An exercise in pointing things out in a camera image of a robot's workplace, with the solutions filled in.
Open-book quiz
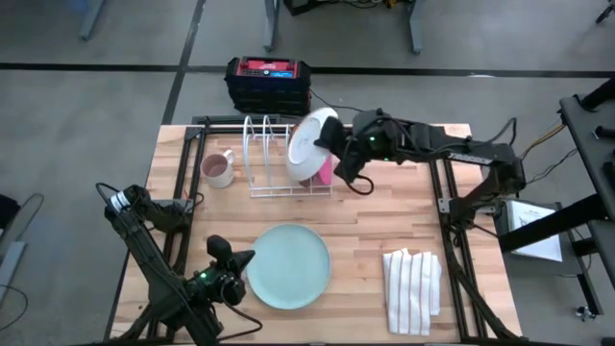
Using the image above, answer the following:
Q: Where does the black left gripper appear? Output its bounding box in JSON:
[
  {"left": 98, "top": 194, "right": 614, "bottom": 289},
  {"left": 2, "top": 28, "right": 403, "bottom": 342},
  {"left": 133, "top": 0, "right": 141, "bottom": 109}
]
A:
[{"left": 188, "top": 248, "right": 257, "bottom": 308}]

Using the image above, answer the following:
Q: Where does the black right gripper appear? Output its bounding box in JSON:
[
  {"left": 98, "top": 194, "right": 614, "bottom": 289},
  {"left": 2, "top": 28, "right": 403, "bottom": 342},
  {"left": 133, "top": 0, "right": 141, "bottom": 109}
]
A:
[{"left": 313, "top": 109, "right": 410, "bottom": 167}]

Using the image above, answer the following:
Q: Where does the yellow plate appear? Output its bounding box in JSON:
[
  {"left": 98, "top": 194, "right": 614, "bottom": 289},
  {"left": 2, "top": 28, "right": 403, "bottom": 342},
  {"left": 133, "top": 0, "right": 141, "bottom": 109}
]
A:
[{"left": 284, "top": 106, "right": 340, "bottom": 184}]

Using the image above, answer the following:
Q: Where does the pink plate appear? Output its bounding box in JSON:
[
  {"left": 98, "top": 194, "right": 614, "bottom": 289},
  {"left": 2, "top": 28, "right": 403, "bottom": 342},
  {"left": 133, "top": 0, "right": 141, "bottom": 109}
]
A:
[{"left": 310, "top": 154, "right": 334, "bottom": 187}]

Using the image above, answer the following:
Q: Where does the light blue plate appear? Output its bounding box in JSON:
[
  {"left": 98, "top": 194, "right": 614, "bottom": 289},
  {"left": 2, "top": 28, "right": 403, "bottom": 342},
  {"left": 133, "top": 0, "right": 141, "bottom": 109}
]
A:
[{"left": 245, "top": 222, "right": 333, "bottom": 311}]

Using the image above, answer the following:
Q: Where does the white mug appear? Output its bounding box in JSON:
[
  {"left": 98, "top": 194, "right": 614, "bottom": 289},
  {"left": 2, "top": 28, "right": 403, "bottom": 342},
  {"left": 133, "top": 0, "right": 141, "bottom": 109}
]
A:
[{"left": 199, "top": 148, "right": 238, "bottom": 190}]

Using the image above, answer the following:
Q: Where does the grey desk leg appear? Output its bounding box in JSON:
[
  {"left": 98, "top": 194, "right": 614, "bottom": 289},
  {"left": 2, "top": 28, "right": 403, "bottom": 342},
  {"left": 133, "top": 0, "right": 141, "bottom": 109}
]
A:
[
  {"left": 261, "top": 0, "right": 283, "bottom": 54},
  {"left": 408, "top": 0, "right": 428, "bottom": 56},
  {"left": 78, "top": 0, "right": 106, "bottom": 42}
]

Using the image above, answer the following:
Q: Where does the white striped towel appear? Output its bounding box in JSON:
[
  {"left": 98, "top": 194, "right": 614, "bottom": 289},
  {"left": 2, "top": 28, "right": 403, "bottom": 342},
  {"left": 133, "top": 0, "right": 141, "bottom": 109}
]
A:
[{"left": 381, "top": 247, "right": 444, "bottom": 337}]

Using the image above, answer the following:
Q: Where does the white paper sheet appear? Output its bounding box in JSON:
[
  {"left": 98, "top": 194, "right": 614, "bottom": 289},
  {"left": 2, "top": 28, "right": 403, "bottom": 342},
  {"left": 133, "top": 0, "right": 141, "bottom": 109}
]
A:
[{"left": 507, "top": 199, "right": 564, "bottom": 263}]

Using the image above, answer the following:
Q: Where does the grey box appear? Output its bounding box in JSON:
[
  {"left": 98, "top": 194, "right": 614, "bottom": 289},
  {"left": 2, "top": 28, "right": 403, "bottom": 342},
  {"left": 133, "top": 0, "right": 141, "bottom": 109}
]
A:
[{"left": 493, "top": 200, "right": 586, "bottom": 279}]

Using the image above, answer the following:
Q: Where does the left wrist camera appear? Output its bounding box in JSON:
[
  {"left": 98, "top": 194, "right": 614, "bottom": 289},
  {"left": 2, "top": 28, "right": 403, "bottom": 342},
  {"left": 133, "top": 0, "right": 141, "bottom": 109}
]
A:
[{"left": 206, "top": 234, "right": 234, "bottom": 265}]

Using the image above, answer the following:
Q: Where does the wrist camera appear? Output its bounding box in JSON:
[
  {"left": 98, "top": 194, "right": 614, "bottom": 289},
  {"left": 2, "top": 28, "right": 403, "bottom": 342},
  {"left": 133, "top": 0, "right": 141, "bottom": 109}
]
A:
[
  {"left": 206, "top": 234, "right": 234, "bottom": 265},
  {"left": 332, "top": 152, "right": 368, "bottom": 185}
]

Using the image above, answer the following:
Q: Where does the power station cable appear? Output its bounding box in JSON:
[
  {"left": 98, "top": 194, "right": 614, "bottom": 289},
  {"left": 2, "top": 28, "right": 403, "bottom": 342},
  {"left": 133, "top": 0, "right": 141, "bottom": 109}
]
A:
[{"left": 308, "top": 87, "right": 357, "bottom": 113}]

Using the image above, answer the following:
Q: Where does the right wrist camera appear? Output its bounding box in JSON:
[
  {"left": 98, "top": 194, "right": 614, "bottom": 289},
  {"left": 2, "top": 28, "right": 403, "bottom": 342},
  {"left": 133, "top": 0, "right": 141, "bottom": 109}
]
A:
[{"left": 332, "top": 152, "right": 368, "bottom": 185}]

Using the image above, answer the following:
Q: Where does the white wire dish rack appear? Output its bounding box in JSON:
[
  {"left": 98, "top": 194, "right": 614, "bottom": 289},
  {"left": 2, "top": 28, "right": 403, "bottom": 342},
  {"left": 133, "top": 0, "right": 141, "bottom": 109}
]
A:
[{"left": 241, "top": 113, "right": 334, "bottom": 200}]

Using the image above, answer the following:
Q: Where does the black table frame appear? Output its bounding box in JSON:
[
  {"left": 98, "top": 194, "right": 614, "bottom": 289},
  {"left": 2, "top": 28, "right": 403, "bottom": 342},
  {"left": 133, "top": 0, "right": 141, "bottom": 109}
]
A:
[{"left": 143, "top": 113, "right": 511, "bottom": 345}]

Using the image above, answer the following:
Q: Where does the black stand frame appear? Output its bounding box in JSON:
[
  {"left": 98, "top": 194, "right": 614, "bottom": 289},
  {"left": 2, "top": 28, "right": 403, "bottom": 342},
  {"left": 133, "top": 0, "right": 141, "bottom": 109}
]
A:
[{"left": 498, "top": 76, "right": 615, "bottom": 316}]

